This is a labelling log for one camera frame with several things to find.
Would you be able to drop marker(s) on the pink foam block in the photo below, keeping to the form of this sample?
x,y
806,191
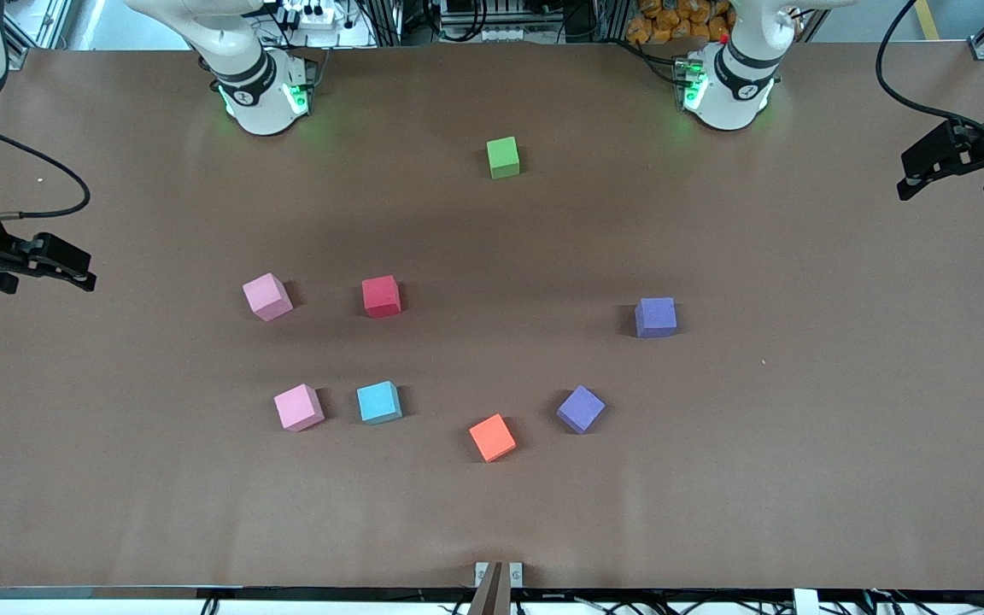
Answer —
x,y
267,296
299,407

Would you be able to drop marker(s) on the purple foam block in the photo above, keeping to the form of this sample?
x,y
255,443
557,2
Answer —
x,y
581,409
656,317

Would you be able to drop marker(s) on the red foam block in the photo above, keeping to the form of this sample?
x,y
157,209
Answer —
x,y
381,296

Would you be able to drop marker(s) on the green foam block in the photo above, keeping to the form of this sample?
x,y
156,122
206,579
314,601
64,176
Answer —
x,y
503,158

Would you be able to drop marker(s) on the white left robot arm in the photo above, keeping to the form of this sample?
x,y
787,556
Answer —
x,y
735,94

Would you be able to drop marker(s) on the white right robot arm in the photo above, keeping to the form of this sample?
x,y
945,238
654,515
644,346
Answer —
x,y
253,94

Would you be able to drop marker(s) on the bag of orange items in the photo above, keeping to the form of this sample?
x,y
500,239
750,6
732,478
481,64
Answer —
x,y
671,21

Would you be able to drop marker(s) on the light blue foam block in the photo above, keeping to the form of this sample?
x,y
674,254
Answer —
x,y
379,402

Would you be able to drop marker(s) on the white power strip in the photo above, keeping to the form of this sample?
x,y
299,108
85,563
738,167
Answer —
x,y
314,13

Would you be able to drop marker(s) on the orange foam block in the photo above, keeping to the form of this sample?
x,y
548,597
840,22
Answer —
x,y
492,437

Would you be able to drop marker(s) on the dark electronics device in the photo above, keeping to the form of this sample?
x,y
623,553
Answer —
x,y
483,17

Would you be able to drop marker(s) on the white table edge rail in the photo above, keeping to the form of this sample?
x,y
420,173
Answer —
x,y
116,608

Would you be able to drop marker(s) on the metal bracket with screws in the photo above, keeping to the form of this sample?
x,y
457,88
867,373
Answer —
x,y
481,571

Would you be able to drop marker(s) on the brown tapered post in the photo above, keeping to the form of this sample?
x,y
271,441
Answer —
x,y
492,598

